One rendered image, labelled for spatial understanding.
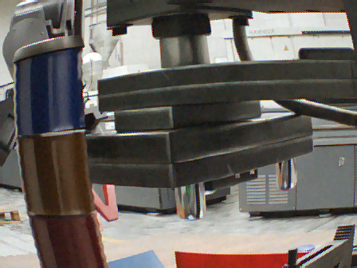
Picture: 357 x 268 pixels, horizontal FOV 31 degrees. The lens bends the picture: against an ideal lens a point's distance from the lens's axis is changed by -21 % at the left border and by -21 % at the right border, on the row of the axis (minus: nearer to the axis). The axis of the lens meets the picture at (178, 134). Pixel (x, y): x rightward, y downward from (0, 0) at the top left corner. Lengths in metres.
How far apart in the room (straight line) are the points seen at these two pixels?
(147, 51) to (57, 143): 10.20
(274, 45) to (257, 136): 5.77
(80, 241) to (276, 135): 0.32
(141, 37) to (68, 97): 10.30
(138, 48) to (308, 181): 5.04
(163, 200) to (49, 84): 7.27
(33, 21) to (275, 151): 0.27
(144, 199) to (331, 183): 2.46
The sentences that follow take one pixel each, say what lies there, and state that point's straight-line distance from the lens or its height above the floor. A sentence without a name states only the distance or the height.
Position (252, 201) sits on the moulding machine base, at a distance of 6.67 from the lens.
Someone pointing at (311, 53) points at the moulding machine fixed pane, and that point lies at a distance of 6.06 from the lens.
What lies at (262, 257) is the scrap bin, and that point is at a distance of 0.90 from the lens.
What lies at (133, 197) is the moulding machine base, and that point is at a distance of 7.82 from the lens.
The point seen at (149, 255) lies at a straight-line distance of 0.72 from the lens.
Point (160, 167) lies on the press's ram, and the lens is 0.52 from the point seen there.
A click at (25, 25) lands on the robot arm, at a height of 1.26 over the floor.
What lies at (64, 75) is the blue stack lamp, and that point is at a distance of 0.30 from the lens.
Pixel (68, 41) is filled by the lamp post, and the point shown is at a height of 1.19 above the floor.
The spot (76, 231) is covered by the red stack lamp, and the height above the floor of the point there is 1.11.
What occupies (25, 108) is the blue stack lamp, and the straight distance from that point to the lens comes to 0.31.
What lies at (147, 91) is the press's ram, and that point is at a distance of 0.57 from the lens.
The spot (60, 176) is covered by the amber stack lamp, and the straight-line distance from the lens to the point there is 0.30.
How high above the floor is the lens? 1.17
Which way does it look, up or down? 3 degrees down
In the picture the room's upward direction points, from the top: 5 degrees counter-clockwise
